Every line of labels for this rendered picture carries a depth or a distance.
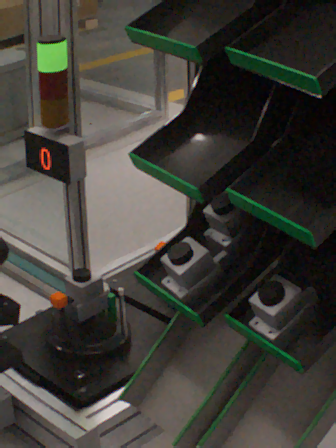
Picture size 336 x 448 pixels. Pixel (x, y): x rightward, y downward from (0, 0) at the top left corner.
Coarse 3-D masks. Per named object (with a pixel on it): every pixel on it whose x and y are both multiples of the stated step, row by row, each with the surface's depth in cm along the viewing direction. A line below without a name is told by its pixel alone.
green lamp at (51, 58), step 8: (40, 48) 135; (48, 48) 134; (56, 48) 134; (64, 48) 136; (40, 56) 136; (48, 56) 135; (56, 56) 135; (64, 56) 136; (40, 64) 136; (48, 64) 136; (56, 64) 136; (64, 64) 137
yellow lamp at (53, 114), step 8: (40, 104) 140; (48, 104) 139; (56, 104) 139; (64, 104) 140; (40, 112) 141; (48, 112) 140; (56, 112) 140; (64, 112) 140; (48, 120) 140; (56, 120) 140; (64, 120) 141
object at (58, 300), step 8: (56, 296) 128; (64, 296) 129; (56, 304) 128; (64, 304) 129; (56, 312) 130; (64, 312) 130; (56, 320) 131; (64, 320) 131; (56, 328) 131; (64, 328) 131; (64, 336) 131
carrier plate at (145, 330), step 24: (48, 312) 144; (0, 336) 137; (24, 336) 137; (144, 336) 137; (24, 360) 131; (48, 360) 131; (120, 360) 131; (48, 384) 127; (72, 384) 126; (96, 384) 126; (120, 384) 127
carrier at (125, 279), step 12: (120, 276) 154; (132, 276) 154; (132, 288) 151; (144, 288) 151; (132, 300) 148; (144, 300) 147; (156, 300) 147; (144, 312) 147; (156, 312) 144; (168, 312) 144; (168, 324) 143
